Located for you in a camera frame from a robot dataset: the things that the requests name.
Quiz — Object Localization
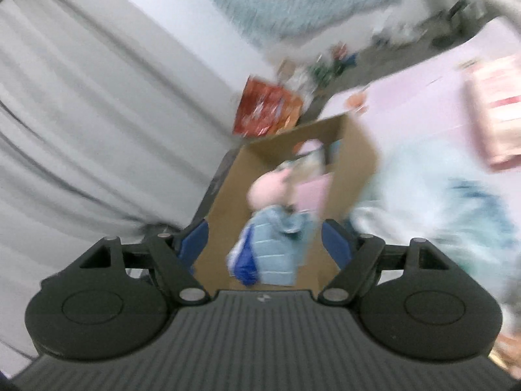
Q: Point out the teal textured wall hanging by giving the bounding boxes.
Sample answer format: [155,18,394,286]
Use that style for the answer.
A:
[187,0,408,49]

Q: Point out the cluster of colourful small containers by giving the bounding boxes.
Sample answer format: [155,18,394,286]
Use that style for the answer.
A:
[279,42,361,92]

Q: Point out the pink folded cloth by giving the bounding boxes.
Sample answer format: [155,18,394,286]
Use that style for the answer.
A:
[294,172,333,213]

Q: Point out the grey curtain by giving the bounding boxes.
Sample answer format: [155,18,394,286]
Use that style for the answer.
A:
[0,0,247,371]

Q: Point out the white blue-printed plastic bag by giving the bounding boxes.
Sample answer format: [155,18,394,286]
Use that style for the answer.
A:
[349,159,521,308]

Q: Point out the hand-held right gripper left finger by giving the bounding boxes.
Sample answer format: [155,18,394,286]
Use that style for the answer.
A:
[79,219,210,305]

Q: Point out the grey striped blanket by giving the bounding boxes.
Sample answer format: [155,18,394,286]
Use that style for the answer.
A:
[482,0,521,39]

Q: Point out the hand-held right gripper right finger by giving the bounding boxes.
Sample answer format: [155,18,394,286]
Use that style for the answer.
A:
[317,219,450,306]

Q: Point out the red snack bag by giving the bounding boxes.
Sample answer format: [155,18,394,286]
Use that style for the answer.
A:
[233,74,304,137]

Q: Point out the grey metal stand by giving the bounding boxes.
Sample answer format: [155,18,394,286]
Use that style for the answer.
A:
[413,0,491,47]

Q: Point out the light blue puffer jacket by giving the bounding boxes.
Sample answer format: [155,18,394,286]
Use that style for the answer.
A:
[226,205,317,288]

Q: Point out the pink plush toy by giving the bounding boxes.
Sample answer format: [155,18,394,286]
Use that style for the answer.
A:
[247,168,299,211]

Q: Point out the brown cardboard box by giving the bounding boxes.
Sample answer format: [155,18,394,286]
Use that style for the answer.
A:
[193,114,380,291]

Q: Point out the pink red-printed soft packet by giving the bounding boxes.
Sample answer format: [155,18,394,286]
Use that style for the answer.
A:
[462,55,521,172]

